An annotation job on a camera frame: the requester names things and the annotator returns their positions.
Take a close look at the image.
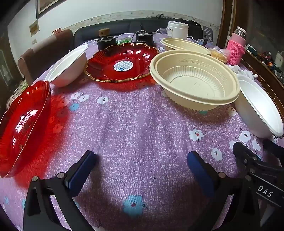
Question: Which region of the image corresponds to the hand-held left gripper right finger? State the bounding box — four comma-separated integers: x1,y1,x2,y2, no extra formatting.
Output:
187,151,267,231

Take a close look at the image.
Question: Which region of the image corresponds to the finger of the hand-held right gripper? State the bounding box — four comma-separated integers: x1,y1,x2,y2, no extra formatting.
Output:
263,139,284,166
233,141,261,174

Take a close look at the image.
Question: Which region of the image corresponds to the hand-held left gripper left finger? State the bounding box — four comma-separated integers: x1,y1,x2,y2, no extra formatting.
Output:
23,150,97,231

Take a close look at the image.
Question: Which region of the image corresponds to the red scalloped plastic plate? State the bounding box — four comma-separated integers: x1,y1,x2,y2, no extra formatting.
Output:
0,80,52,178

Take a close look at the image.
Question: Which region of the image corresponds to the large beige plastic bowl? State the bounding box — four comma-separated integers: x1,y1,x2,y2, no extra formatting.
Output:
150,50,241,111

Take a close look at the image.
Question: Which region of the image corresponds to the red plate with round label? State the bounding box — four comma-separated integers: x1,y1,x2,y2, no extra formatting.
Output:
84,43,160,83

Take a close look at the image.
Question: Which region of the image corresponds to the white disposable bowl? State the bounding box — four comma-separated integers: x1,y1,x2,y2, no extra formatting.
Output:
234,75,284,138
44,44,89,87

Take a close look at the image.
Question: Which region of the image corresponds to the purple floral tablecloth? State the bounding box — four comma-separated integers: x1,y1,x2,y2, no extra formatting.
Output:
0,33,284,231

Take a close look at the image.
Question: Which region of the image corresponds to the white cloth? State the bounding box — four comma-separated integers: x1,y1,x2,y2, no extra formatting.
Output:
228,64,259,80

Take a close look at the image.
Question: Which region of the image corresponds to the yellow snack bag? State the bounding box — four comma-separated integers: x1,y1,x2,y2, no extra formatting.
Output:
210,48,231,65

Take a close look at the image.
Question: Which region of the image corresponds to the floral blanket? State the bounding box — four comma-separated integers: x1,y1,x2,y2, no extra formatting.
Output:
7,80,29,105

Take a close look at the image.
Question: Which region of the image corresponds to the pink bottle with knitted sleeve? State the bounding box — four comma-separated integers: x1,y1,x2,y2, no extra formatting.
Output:
226,26,248,65

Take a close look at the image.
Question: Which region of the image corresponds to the small beige plastic bowl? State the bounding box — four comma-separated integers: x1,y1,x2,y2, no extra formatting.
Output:
160,38,212,56

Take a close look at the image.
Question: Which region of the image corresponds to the brown armchair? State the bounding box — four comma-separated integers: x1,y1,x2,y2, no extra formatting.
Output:
18,29,73,86

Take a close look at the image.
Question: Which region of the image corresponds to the grey phone stand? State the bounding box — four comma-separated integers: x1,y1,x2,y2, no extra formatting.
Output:
202,25,214,42

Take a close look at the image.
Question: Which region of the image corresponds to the black motor with gear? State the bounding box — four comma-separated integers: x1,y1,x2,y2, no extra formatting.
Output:
97,36,118,50

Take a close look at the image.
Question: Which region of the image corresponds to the white plastic jar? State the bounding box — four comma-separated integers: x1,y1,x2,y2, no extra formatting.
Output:
167,21,189,39

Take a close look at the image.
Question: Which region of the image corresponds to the black leather sofa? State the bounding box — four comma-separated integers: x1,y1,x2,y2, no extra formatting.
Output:
73,18,219,48

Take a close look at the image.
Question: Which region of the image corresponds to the black motor with wires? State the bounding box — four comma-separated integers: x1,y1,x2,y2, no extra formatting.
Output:
135,31,154,46

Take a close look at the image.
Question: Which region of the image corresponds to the yellow wall notice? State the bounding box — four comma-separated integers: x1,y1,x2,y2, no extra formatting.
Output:
29,20,40,37

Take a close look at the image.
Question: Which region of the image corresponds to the framed wall picture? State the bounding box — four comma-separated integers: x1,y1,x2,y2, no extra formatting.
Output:
35,0,67,19

